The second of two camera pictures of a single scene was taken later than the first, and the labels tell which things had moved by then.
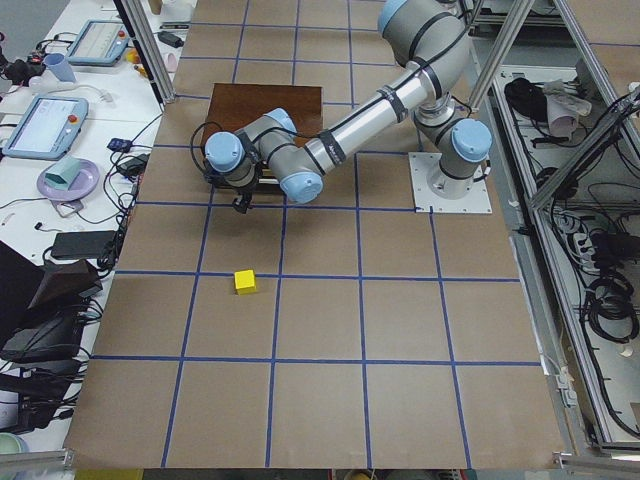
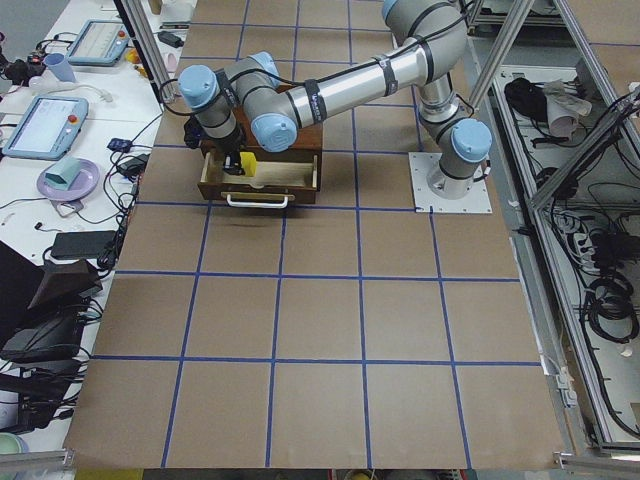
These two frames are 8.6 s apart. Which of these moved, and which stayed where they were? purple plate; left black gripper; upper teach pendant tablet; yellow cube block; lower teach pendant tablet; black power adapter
Moved: yellow cube block; left black gripper
Stayed: lower teach pendant tablet; purple plate; upper teach pendant tablet; black power adapter
